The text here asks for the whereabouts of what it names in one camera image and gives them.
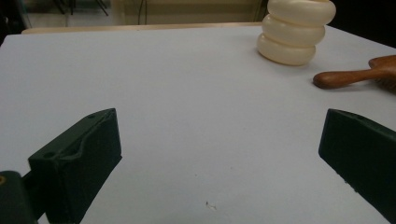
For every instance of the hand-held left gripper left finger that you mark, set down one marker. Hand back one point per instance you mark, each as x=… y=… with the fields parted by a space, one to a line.
x=77 y=161

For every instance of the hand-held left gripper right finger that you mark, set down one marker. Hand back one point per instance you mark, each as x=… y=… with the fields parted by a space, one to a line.
x=364 y=152

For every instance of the wooden hairbrush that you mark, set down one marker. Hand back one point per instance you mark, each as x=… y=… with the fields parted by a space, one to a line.
x=351 y=77

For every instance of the cream ribbed vase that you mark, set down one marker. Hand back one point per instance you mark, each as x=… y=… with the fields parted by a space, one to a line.
x=292 y=34

